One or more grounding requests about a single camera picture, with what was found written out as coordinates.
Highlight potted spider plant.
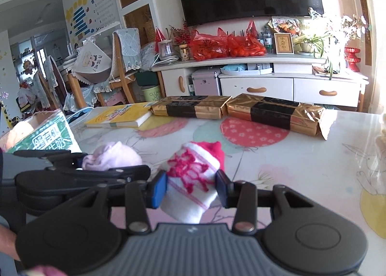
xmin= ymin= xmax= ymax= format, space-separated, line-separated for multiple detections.
xmin=294 ymin=33 xmax=335 ymax=80

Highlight wooden dining table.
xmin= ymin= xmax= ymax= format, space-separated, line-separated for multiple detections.
xmin=57 ymin=62 xmax=100 ymax=110

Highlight yellow book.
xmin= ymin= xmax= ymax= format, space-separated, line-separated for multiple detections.
xmin=84 ymin=103 xmax=153 ymax=128

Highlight blue and white object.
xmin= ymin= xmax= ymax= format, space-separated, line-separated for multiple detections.
xmin=65 ymin=107 xmax=95 ymax=123

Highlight small red flag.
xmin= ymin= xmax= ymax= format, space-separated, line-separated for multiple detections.
xmin=154 ymin=26 xmax=166 ymax=53

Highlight white patterned desktop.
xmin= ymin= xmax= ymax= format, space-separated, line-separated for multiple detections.
xmin=65 ymin=103 xmax=386 ymax=276

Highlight cardboard box with green print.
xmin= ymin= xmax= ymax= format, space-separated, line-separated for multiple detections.
xmin=0 ymin=109 xmax=82 ymax=154

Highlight stack of magazines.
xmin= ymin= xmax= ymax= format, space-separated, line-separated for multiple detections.
xmin=312 ymin=66 xmax=341 ymax=77

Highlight cartoon print chair cover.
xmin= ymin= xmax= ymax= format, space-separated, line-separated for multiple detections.
xmin=71 ymin=38 xmax=113 ymax=85

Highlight wooden framed picture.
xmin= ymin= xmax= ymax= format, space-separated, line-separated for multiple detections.
xmin=274 ymin=33 xmax=294 ymax=54

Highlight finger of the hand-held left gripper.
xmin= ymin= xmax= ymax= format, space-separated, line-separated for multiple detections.
xmin=14 ymin=149 xmax=89 ymax=164
xmin=15 ymin=164 xmax=151 ymax=188

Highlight light green waste bin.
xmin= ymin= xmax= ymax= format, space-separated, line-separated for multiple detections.
xmin=142 ymin=85 xmax=162 ymax=104

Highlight pale pink sock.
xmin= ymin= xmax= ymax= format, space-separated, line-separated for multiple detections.
xmin=81 ymin=141 xmax=143 ymax=172

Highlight pink stool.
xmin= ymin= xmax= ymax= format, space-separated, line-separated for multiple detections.
xmin=104 ymin=93 xmax=127 ymax=106

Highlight red candle holder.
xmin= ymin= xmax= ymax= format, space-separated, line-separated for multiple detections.
xmin=345 ymin=48 xmax=361 ymax=72

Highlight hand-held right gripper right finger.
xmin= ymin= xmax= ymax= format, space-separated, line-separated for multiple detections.
xmin=215 ymin=170 xmax=318 ymax=234

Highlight glass electric kettle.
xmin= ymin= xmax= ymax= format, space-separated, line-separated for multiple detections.
xmin=158 ymin=39 xmax=179 ymax=65

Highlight white flower bouquet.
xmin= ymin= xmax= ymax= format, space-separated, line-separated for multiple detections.
xmin=308 ymin=7 xmax=370 ymax=62

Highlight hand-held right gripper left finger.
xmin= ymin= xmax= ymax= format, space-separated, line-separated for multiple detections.
xmin=65 ymin=170 xmax=168 ymax=234

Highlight person's left hand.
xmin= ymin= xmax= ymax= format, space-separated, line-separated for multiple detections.
xmin=0 ymin=224 xmax=20 ymax=262

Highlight wooden chair with lace cover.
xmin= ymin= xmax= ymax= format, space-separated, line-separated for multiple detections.
xmin=33 ymin=56 xmax=70 ymax=110

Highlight red berry branches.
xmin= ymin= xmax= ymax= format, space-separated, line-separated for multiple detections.
xmin=169 ymin=19 xmax=193 ymax=45

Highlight blue lace chair cover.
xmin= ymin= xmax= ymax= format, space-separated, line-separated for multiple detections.
xmin=112 ymin=28 xmax=142 ymax=73

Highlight red plastic bag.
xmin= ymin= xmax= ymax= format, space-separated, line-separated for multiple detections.
xmin=190 ymin=30 xmax=228 ymax=62
xmin=218 ymin=21 xmax=267 ymax=58

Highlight wrapped gift basket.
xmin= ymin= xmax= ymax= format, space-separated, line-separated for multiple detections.
xmin=271 ymin=16 xmax=302 ymax=35

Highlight white television cabinet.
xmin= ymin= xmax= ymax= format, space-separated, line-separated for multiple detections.
xmin=151 ymin=54 xmax=370 ymax=112

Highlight white hat with pink flower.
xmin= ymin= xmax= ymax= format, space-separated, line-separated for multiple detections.
xmin=161 ymin=141 xmax=225 ymax=224

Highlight wall chart poster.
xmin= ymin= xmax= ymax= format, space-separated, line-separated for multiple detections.
xmin=63 ymin=0 xmax=121 ymax=50

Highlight gold and black package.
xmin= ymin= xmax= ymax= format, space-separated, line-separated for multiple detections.
xmin=150 ymin=95 xmax=232 ymax=120
xmin=226 ymin=93 xmax=332 ymax=140

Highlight pink storage case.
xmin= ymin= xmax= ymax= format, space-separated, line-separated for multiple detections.
xmin=191 ymin=69 xmax=223 ymax=97

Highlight white oval tray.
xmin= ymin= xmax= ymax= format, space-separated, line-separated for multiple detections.
xmin=219 ymin=64 xmax=273 ymax=76

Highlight pink fluffy sock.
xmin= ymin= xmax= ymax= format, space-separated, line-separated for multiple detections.
xmin=0 ymin=121 xmax=34 ymax=150

